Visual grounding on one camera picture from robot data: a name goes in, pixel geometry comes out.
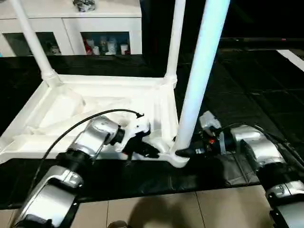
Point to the white plastic table top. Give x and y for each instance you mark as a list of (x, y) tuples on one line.
[(95, 90)]

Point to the white plastic table leg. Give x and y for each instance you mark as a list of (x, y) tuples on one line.
[(35, 42), (175, 42), (204, 59)]

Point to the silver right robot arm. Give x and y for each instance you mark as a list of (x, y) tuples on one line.
[(261, 152)]

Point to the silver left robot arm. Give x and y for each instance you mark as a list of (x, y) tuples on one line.
[(95, 135)]

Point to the black work mat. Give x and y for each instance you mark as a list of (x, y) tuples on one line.
[(249, 95)]

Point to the dark rounded foot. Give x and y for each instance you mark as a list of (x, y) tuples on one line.
[(118, 224)]

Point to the small white jar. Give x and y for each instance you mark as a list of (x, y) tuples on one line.
[(124, 49)]

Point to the red white bottle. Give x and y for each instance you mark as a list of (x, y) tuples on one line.
[(89, 47)]

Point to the white flat strip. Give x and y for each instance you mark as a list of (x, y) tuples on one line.
[(292, 58)]

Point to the black box with label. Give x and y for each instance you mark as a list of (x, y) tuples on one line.
[(156, 23)]

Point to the white toy figurine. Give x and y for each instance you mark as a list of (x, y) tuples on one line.
[(54, 49)]

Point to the white glass door cabinet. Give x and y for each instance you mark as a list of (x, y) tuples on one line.
[(71, 23)]

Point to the dark crumpled bundle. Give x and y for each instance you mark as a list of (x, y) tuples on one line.
[(85, 5)]

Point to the black long rail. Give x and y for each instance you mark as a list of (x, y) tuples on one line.
[(261, 39)]

